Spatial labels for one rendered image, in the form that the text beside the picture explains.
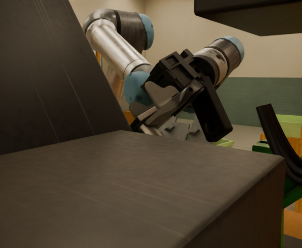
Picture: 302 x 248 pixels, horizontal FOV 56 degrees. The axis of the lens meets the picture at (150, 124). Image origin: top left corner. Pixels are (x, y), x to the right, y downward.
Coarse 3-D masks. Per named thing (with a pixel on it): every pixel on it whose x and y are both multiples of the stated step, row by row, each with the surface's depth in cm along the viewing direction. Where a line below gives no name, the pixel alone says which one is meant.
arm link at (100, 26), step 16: (96, 16) 82; (112, 16) 86; (96, 32) 78; (112, 32) 76; (96, 48) 79; (112, 48) 71; (128, 48) 69; (112, 64) 70; (128, 64) 65; (144, 64) 63; (128, 80) 60; (144, 80) 57; (128, 96) 60; (144, 96) 58
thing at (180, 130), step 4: (172, 116) 167; (176, 116) 166; (172, 120) 166; (168, 124) 167; (176, 124) 164; (180, 124) 162; (184, 124) 161; (188, 124) 159; (176, 128) 163; (180, 128) 161; (184, 128) 160; (168, 132) 166; (172, 132) 164; (176, 132) 162; (180, 132) 161; (184, 132) 159; (164, 136) 167; (168, 136) 165; (172, 136) 163; (176, 136) 162; (184, 136) 158
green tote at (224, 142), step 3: (189, 135) 173; (219, 141) 157; (222, 141) 155; (225, 141) 154; (228, 141) 153; (231, 141) 150; (234, 141) 151; (213, 144) 160; (216, 144) 158; (219, 144) 143; (222, 144) 144; (225, 144) 146; (228, 144) 148; (231, 144) 149; (231, 147) 151
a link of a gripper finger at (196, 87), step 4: (192, 84) 44; (196, 84) 45; (200, 84) 46; (188, 88) 43; (192, 88) 43; (196, 88) 44; (200, 88) 45; (180, 92) 43; (184, 92) 43; (188, 92) 42; (192, 92) 43; (196, 92) 45; (176, 96) 42; (180, 96) 42; (184, 96) 42; (188, 96) 42; (176, 100) 41; (180, 100) 42; (184, 100) 42; (180, 104) 41
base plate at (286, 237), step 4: (284, 236) 72; (288, 236) 72; (284, 240) 71; (288, 240) 71; (292, 240) 71; (296, 240) 71; (300, 240) 71; (284, 244) 69; (288, 244) 69; (292, 244) 69; (296, 244) 69; (300, 244) 69
